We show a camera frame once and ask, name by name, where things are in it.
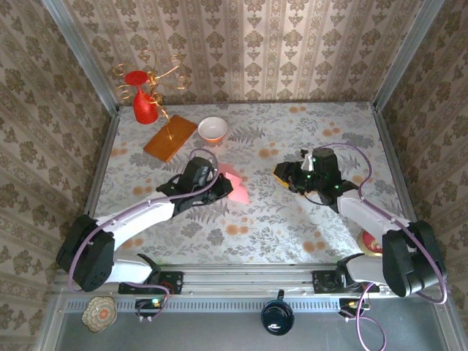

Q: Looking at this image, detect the white orange bowl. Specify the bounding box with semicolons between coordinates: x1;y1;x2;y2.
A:
197;116;228;144

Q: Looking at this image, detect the aluminium frame post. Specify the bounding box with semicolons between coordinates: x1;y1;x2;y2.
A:
41;0;120;114
372;0;445;110

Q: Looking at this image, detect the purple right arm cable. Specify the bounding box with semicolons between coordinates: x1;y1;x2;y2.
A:
320;142;449;351

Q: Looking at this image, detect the aluminium table side rail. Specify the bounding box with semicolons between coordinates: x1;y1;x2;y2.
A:
371;104;432;266
78;109;120;220

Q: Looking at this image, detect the gold wire stand wooden base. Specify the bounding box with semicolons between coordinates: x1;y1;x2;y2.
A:
112;49;198;164

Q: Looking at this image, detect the red gold round dish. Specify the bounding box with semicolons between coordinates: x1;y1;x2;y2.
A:
357;230;384;255

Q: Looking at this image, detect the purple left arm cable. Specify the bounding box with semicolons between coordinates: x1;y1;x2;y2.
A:
67;148;221;320

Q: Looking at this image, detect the patterned scalloped small dish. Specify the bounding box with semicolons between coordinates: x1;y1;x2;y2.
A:
81;295;118;333

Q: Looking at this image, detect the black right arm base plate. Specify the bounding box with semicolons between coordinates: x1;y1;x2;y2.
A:
312;270;380;295

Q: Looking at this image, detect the floral patterned table cloth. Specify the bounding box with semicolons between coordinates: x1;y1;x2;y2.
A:
80;102;420;265

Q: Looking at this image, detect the aluminium mounting rail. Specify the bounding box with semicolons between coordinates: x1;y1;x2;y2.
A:
50;265;449;297

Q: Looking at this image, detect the red upturned goblet glass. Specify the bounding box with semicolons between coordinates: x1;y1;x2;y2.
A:
124;70;159;126

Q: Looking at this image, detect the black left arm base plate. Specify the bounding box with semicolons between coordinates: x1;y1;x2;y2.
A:
118;271;184;295

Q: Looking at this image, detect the dark blue mug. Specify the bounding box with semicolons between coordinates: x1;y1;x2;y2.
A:
260;289;295;336

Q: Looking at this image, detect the grey metal tray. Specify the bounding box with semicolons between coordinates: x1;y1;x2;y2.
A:
36;288;461;351

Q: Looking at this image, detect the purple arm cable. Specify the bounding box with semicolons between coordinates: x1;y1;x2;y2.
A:
67;148;221;320
320;142;449;351

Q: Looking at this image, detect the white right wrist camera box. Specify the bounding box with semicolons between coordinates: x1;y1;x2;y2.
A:
300;148;316;172

